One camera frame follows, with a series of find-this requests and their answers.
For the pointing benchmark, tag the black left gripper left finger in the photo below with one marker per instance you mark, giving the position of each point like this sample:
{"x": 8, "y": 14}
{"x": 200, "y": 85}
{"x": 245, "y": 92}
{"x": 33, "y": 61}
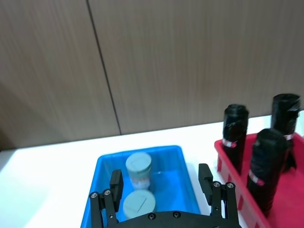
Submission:
{"x": 116, "y": 190}

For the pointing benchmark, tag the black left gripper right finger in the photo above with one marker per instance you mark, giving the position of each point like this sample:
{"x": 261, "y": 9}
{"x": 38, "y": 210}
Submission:
{"x": 207, "y": 187}

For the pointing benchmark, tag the grey-lidded round bottle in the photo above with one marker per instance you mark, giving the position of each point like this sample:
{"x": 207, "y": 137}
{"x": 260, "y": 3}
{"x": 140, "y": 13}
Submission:
{"x": 139, "y": 164}
{"x": 137, "y": 203}

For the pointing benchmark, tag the blue plastic bin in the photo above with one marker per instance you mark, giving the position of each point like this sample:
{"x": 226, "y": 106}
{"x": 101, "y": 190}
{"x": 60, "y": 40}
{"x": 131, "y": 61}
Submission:
{"x": 172, "y": 183}

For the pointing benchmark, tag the black bag roll, red label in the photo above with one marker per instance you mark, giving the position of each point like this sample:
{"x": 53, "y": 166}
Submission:
{"x": 285, "y": 114}
{"x": 235, "y": 133}
{"x": 266, "y": 166}

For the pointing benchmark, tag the red plastic bin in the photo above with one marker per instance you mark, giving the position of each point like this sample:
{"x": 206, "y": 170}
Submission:
{"x": 289, "y": 202}

